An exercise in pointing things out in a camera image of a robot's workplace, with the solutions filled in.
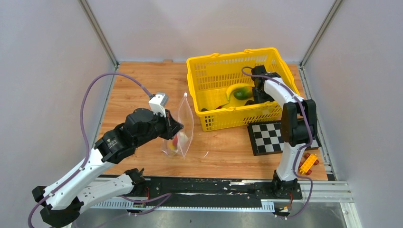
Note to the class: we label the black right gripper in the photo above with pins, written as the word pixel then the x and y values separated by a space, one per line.
pixel 258 99

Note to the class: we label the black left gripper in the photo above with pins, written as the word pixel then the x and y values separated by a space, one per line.
pixel 172 125

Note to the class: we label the red toy food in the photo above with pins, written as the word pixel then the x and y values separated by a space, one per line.
pixel 175 141

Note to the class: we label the clear zip top bag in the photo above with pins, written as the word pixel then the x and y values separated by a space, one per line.
pixel 183 114

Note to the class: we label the white toy food piece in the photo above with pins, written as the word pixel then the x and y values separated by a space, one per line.
pixel 182 137

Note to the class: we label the yellow toy banana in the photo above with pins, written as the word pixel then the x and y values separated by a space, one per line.
pixel 234 87

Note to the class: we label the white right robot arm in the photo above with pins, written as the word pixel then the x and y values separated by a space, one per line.
pixel 298 127

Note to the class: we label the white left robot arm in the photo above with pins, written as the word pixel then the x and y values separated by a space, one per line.
pixel 70 196

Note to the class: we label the green toy mango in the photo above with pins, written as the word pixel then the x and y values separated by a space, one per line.
pixel 243 94

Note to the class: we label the black white checkerboard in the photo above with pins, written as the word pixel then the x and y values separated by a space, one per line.
pixel 265 138

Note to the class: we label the yellow plastic basket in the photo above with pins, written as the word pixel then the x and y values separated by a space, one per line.
pixel 210 76

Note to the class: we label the yellow toy block car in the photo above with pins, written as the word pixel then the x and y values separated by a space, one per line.
pixel 306 165

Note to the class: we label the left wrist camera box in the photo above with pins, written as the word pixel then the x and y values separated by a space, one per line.
pixel 158 102

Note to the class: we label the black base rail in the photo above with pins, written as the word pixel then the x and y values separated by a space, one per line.
pixel 207 194

